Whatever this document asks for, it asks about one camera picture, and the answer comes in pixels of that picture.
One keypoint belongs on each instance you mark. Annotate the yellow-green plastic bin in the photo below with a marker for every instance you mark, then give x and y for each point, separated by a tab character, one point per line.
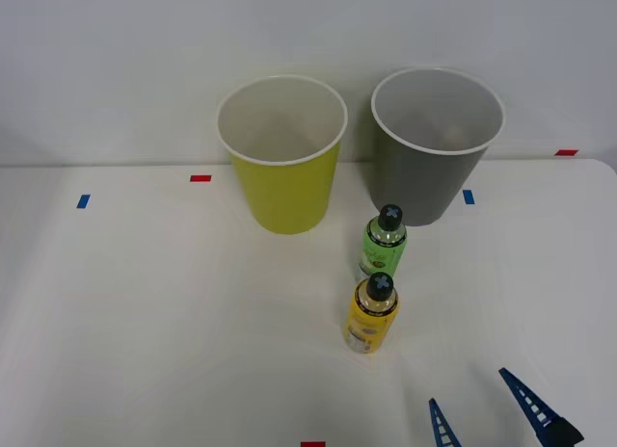
284	196

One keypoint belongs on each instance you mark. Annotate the yellow label plastic bottle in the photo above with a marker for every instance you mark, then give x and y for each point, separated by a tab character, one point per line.
368	324

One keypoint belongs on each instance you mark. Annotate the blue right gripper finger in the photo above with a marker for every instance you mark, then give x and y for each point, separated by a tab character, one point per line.
532	408
442	430

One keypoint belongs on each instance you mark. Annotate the grey plastic bin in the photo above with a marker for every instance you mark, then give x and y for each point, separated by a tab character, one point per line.
424	182

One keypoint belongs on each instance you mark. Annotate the green label plastic bottle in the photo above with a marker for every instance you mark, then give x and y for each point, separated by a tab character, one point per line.
383	249

